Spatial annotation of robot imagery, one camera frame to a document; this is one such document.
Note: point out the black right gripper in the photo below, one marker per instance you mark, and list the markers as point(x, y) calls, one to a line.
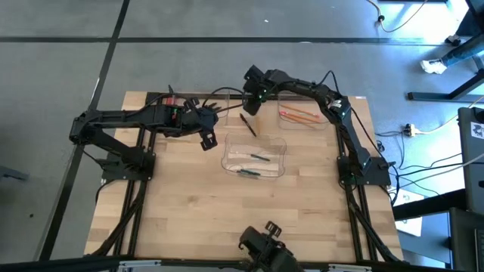
point(261, 81)

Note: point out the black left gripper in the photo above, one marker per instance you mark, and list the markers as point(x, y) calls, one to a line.
point(200, 119)

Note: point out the wide clear plastic bin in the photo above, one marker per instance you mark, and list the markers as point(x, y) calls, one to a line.
point(242, 147)

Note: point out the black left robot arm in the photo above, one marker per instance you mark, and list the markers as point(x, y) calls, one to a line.
point(125, 115)

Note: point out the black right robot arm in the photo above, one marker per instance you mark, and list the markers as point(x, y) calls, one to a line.
point(353, 140)

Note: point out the black table edge beam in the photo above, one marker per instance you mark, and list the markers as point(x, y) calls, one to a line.
point(208, 264)

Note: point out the white power strip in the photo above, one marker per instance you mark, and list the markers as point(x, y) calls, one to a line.
point(412, 130)

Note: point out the white shoe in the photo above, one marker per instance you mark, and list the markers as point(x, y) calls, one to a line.
point(433, 67)

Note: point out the grey floor bar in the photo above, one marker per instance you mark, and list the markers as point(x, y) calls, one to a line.
point(435, 96)

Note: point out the dark shoe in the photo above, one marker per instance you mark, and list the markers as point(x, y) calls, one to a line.
point(452, 39)

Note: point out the person's leg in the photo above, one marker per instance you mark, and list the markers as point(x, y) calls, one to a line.
point(463, 53)

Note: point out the black slanted desk leg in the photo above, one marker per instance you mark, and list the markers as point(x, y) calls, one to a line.
point(467, 86)

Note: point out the black slanted beam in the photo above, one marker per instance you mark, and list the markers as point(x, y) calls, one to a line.
point(427, 207)

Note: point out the white paper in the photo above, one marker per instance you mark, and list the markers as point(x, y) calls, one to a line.
point(412, 226)

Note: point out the grey floor object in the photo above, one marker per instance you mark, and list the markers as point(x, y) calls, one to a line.
point(11, 174)

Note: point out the white sticker black print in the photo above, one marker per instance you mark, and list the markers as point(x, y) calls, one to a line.
point(477, 130)

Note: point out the grey cabinet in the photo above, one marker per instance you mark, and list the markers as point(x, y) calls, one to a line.
point(472, 170)

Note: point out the dark cabinet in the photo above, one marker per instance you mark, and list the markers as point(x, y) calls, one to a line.
point(467, 242)

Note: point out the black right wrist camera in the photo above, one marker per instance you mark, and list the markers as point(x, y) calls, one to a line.
point(251, 107)

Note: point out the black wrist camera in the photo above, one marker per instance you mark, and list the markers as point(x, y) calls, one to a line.
point(251, 107)
point(208, 140)

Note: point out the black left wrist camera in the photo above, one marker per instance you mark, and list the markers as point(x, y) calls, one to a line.
point(208, 140)

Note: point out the black aluminium frame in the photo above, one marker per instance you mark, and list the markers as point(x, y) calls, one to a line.
point(153, 96)

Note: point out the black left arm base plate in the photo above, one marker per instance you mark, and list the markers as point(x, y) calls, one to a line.
point(113, 174)

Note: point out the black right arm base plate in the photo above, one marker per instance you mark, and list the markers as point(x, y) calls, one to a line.
point(380, 177)

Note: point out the silver bracket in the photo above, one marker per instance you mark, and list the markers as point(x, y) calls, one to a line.
point(349, 268)
point(140, 263)

